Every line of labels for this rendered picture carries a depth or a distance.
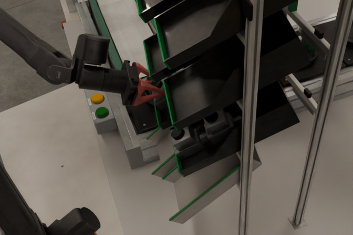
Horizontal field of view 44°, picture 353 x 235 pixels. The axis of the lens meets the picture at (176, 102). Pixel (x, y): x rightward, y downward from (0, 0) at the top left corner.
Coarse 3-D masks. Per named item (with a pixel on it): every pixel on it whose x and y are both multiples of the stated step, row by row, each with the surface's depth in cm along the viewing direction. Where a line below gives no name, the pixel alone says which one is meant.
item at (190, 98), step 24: (264, 24) 87; (288, 24) 77; (216, 48) 89; (240, 48) 90; (264, 48) 86; (288, 48) 75; (192, 72) 93; (216, 72) 89; (240, 72) 77; (264, 72) 78; (288, 72) 79; (168, 96) 90; (192, 96) 89; (216, 96) 85; (240, 96) 82; (192, 120) 84
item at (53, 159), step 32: (64, 96) 167; (0, 128) 158; (32, 128) 156; (64, 128) 155; (32, 160) 146; (64, 160) 145; (96, 160) 144; (32, 192) 137; (64, 192) 136; (96, 192) 135
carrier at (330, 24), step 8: (320, 24) 166; (328, 24) 166; (352, 24) 161; (328, 32) 163; (352, 32) 158; (328, 40) 159; (352, 40) 155; (352, 48) 155; (344, 56) 153; (352, 56) 152; (352, 64) 150
